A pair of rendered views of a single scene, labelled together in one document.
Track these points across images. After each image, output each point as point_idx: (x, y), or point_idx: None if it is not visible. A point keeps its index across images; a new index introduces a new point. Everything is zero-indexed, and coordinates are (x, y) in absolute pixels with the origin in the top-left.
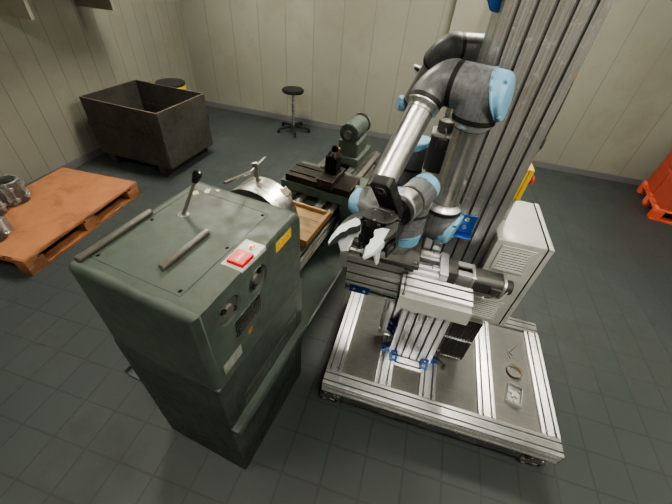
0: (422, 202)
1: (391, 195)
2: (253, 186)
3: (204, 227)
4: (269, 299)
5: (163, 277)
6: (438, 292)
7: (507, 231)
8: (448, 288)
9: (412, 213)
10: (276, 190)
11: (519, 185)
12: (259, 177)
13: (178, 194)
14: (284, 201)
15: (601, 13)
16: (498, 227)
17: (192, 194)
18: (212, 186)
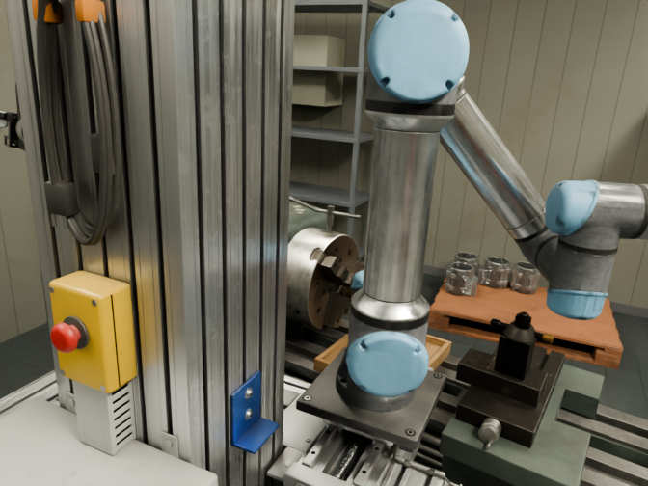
0: (21, 125)
1: (15, 93)
2: (314, 229)
3: None
4: None
5: None
6: (54, 383)
7: (41, 423)
8: (49, 396)
9: (16, 125)
10: (312, 245)
11: (43, 276)
12: (338, 233)
13: (295, 202)
14: (301, 258)
15: None
16: (58, 391)
17: (293, 205)
18: (310, 212)
